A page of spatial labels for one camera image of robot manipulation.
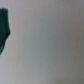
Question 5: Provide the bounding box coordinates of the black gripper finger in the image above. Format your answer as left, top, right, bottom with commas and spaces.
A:
0, 8, 10, 55

